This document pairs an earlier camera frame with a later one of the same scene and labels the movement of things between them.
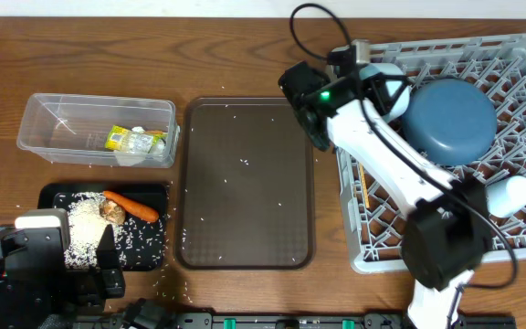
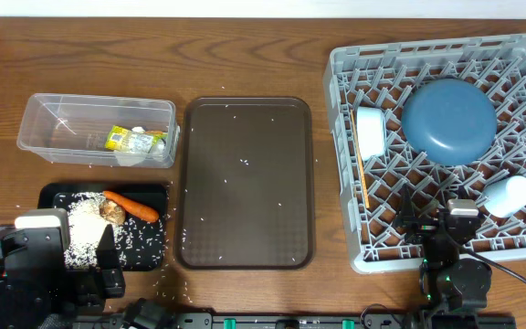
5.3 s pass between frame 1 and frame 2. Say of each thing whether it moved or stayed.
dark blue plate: stayed
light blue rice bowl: moved
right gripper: moved
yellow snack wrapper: stayed
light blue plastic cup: stayed
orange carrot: stayed
